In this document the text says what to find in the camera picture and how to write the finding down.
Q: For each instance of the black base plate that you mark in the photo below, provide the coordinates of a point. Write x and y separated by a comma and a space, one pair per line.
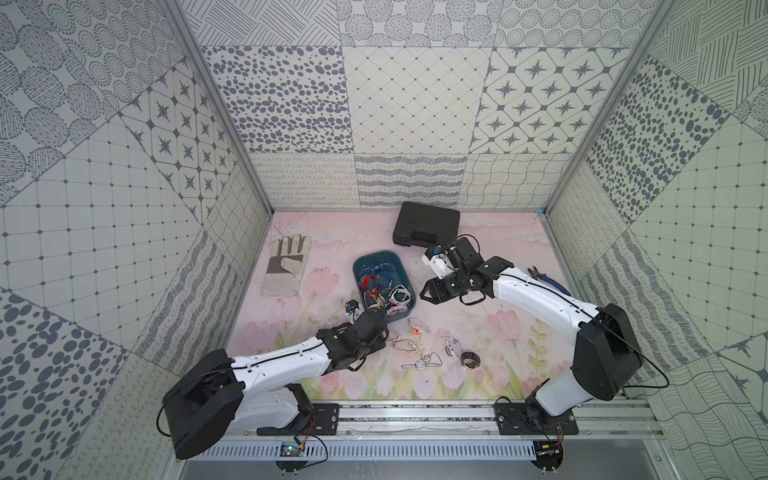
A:
321, 420
516, 418

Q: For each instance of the silver rhinestone watch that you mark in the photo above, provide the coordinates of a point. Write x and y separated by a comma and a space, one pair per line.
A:
427, 361

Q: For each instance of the red watch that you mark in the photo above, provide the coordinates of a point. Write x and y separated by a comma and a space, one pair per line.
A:
370, 285

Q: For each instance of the grey white work glove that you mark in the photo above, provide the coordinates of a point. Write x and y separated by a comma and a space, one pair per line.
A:
287, 262

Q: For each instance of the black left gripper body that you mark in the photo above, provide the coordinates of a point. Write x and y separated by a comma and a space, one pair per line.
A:
372, 324

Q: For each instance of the pink white watch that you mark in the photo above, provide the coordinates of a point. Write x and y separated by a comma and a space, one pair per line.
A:
397, 309

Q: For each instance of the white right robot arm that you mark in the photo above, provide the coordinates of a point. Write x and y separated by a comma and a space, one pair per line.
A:
606, 350

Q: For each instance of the blue watch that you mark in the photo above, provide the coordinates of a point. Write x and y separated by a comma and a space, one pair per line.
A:
386, 273

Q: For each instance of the dark brown watch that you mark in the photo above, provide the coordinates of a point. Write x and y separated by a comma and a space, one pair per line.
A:
470, 360

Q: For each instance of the teal storage box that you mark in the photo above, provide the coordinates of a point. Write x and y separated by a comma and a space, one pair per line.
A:
363, 265

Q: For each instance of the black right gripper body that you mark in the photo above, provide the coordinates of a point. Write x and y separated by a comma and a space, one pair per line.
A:
450, 287

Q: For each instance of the black plastic tool case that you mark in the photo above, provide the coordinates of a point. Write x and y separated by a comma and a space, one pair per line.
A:
425, 225

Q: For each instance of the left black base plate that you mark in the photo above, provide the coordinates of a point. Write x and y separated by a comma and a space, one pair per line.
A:
321, 420

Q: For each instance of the beige watch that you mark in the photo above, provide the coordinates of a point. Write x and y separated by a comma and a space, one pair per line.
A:
404, 345

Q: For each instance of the white slotted cable duct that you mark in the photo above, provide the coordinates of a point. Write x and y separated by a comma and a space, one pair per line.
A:
375, 450

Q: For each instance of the blue handled pliers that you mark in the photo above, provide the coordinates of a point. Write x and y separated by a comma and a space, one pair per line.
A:
543, 278

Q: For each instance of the orange white digital watch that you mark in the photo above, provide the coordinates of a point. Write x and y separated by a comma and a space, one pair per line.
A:
418, 328

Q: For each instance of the aluminium rail frame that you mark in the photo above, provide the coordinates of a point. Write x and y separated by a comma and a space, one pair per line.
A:
615, 420

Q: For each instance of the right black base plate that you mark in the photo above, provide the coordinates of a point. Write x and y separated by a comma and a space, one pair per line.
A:
516, 418

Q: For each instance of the silver white watch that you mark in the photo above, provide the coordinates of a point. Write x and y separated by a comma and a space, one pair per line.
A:
400, 295

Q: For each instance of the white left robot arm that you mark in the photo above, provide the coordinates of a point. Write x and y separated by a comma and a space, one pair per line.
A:
222, 394

